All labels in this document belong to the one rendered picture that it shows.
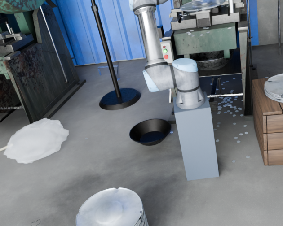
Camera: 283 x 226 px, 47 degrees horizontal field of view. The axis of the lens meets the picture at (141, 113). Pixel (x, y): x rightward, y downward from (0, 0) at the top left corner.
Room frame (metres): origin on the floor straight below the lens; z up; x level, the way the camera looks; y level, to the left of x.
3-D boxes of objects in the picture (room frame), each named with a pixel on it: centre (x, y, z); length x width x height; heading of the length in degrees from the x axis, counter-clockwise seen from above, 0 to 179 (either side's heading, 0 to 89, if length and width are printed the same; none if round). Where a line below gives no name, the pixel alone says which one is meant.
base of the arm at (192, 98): (1.48, -0.26, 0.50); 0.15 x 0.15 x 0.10
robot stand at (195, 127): (1.48, -0.26, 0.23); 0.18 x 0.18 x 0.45; 81
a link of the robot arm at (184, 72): (1.48, -0.26, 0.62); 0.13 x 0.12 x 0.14; 85
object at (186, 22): (2.24, -0.60, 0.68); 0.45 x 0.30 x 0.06; 68
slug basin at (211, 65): (2.24, -0.60, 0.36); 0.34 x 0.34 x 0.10
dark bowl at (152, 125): (1.93, -0.03, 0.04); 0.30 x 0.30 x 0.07
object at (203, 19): (2.07, -0.53, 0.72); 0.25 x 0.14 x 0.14; 158
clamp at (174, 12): (2.30, -0.44, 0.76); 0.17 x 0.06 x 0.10; 68
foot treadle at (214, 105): (2.11, -0.55, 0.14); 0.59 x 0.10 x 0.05; 158
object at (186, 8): (2.12, -0.55, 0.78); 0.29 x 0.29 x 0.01
